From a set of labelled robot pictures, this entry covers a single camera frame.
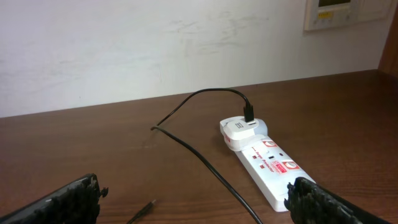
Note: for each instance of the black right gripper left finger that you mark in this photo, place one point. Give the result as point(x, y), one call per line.
point(76, 202)

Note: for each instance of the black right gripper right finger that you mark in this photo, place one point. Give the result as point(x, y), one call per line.
point(310, 203)

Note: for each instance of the white USB charger plug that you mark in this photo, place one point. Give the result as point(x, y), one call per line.
point(238, 129)

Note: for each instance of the white power strip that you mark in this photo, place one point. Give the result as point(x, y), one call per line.
point(270, 167)

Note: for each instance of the white wall control panel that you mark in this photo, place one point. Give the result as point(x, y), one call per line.
point(327, 14)

